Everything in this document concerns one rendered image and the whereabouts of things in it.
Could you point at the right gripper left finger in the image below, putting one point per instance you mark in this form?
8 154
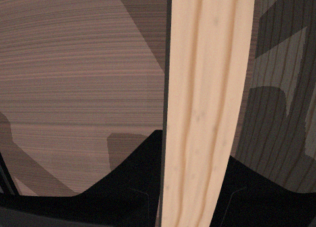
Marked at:
127 197

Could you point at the wooden maze board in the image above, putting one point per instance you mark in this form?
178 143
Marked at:
206 58

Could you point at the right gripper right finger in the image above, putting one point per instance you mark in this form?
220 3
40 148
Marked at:
248 199

